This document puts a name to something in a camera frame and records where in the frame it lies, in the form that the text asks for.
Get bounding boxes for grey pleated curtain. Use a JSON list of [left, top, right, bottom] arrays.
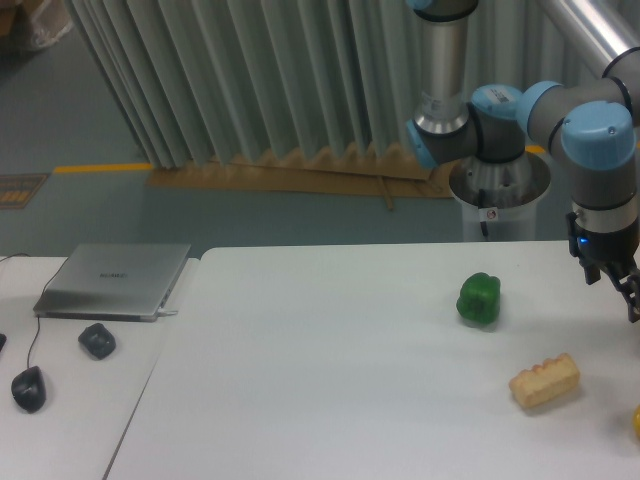
[[63, 0, 640, 168]]

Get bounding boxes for yellow bread loaf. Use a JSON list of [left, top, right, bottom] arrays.
[[508, 353, 581, 409]]

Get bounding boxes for silver closed laptop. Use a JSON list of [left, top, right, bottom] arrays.
[[33, 243, 191, 321]]

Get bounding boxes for yellow bell pepper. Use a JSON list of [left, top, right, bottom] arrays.
[[630, 406, 640, 441]]

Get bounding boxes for brown cardboard sheet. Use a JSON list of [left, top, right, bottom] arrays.
[[147, 144, 456, 210]]

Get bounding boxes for black pedestal cable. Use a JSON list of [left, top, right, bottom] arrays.
[[477, 187, 490, 243]]

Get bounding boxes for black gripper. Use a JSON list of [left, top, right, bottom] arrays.
[[566, 211, 639, 321]]

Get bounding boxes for green bell pepper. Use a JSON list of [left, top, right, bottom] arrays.
[[456, 272, 501, 326]]

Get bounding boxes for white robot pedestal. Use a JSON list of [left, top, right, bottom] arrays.
[[449, 152, 551, 242]]

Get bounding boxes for black computer mouse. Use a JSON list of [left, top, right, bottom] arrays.
[[11, 366, 47, 414]]

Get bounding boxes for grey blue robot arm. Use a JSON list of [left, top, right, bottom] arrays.
[[407, 1, 639, 321]]

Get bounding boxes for black rounded device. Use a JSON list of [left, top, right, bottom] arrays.
[[78, 323, 117, 360]]

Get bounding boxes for black mouse cable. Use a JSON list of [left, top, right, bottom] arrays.
[[0, 254, 76, 372]]

